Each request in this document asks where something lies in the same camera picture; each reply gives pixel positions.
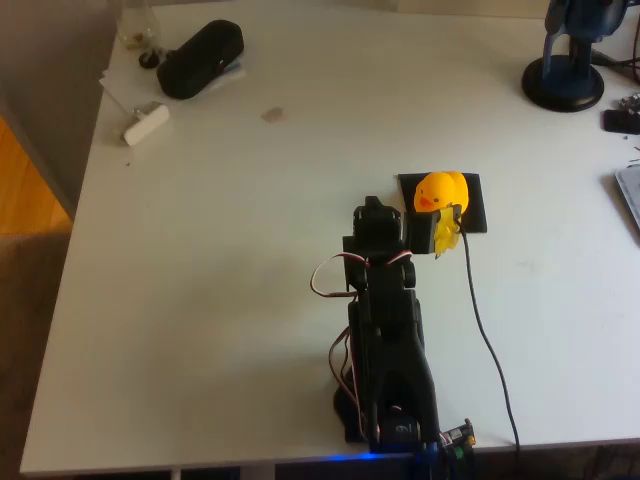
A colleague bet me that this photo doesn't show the grey laptop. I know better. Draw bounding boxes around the grey laptop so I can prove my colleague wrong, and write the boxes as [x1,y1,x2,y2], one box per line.
[614,164,640,231]

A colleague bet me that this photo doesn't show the small black device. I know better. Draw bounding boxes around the small black device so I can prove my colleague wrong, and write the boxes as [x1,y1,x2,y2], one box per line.
[602,108,640,135]

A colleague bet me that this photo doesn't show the black glasses case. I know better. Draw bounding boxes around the black glasses case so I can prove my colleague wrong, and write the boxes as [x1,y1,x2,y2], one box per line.
[156,18,246,101]

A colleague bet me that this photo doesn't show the black square mat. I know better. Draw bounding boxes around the black square mat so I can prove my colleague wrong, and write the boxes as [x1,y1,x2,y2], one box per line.
[398,172,489,235]

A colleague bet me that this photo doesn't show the blue table clamp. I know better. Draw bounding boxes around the blue table clamp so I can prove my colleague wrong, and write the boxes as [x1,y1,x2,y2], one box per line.
[410,442,442,480]

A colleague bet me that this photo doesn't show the blue stand on black base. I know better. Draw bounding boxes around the blue stand on black base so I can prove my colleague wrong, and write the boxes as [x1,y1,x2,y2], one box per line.
[521,0,629,113]

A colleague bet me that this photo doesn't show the black desk cable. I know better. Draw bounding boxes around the black desk cable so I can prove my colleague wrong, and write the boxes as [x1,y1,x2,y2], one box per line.
[591,47,640,86]

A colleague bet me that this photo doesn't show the white paper sheets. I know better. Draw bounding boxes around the white paper sheets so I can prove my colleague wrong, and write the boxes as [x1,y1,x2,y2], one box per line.
[98,47,250,119]

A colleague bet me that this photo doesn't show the white charger block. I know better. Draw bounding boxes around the white charger block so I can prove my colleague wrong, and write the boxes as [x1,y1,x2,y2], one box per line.
[113,101,171,148]

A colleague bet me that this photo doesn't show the motor controller board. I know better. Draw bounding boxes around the motor controller board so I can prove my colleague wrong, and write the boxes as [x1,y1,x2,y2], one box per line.
[442,418,477,459]

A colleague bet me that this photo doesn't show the black camera cable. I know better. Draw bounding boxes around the black camera cable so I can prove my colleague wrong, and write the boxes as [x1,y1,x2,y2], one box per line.
[452,214,523,456]

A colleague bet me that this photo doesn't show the yellow rubber duck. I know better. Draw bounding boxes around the yellow rubber duck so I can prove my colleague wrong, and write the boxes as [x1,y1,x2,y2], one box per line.
[413,170,470,216]

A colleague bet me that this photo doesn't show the camera with yellow tape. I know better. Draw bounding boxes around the camera with yellow tape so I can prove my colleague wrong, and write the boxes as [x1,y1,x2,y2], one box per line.
[407,202,464,260]

